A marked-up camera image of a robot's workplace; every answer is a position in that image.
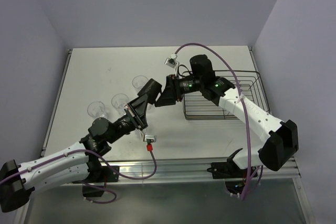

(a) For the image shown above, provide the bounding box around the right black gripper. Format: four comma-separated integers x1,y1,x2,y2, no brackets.
154,73,203,107

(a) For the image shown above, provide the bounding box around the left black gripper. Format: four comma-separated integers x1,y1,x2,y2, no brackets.
106,91,149,144

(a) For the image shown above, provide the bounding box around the tall clear glass back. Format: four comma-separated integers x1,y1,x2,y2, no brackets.
132,75,148,94

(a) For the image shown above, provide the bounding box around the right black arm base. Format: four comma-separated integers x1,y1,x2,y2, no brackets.
207,148,248,199

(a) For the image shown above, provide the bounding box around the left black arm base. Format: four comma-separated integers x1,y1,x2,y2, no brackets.
82,166,119,198

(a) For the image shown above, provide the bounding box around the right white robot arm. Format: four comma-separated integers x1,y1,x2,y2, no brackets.
155,55,299,177

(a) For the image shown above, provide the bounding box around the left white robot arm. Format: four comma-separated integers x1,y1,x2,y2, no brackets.
1,79,162,212

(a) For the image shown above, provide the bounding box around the clear glass middle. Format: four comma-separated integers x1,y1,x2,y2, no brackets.
111,93,130,115

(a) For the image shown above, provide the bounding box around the clear glass left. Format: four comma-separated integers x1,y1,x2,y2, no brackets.
87,101,108,119

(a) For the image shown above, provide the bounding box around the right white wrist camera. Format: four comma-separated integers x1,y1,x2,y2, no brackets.
164,54,179,69

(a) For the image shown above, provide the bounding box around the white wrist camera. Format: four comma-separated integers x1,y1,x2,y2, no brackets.
164,54,179,69
140,131,157,152

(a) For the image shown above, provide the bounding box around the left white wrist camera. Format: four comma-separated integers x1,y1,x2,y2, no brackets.
140,131,157,152

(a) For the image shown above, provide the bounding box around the black wire dish rack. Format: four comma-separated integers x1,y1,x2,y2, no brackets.
181,69,271,121

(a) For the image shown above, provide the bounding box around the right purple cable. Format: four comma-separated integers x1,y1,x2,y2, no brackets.
174,42,264,201

